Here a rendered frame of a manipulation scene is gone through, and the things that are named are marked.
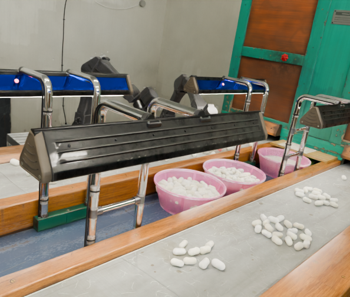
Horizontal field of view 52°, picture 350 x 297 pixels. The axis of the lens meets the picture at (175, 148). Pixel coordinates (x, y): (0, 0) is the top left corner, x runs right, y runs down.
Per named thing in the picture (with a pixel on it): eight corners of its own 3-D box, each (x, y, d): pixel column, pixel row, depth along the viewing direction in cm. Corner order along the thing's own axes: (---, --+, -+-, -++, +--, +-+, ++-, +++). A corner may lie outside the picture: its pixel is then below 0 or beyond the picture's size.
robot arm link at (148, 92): (162, 97, 169) (148, 77, 170) (153, 99, 161) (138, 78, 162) (146, 112, 174) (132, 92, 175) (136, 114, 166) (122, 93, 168)
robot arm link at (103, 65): (144, 92, 172) (102, 50, 177) (134, 93, 164) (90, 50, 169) (130, 111, 177) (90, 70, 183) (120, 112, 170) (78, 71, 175)
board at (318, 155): (269, 144, 203) (270, 142, 202) (282, 141, 213) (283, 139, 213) (326, 163, 181) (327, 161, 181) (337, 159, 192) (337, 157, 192)
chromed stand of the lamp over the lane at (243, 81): (202, 161, 184) (218, 74, 171) (225, 157, 198) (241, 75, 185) (232, 175, 172) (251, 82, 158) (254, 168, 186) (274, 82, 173)
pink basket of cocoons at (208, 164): (190, 191, 146) (194, 170, 143) (210, 173, 170) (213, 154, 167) (254, 211, 137) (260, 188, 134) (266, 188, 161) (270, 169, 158)
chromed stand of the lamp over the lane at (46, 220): (10, 205, 115) (10, 65, 102) (66, 192, 129) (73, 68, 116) (37, 232, 103) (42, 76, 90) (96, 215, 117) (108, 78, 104)
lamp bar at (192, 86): (182, 91, 160) (184, 74, 158) (256, 90, 204) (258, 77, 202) (195, 94, 155) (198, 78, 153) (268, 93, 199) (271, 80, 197)
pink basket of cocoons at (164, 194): (135, 198, 132) (138, 175, 130) (184, 185, 151) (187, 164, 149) (188, 231, 115) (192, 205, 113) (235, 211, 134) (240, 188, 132)
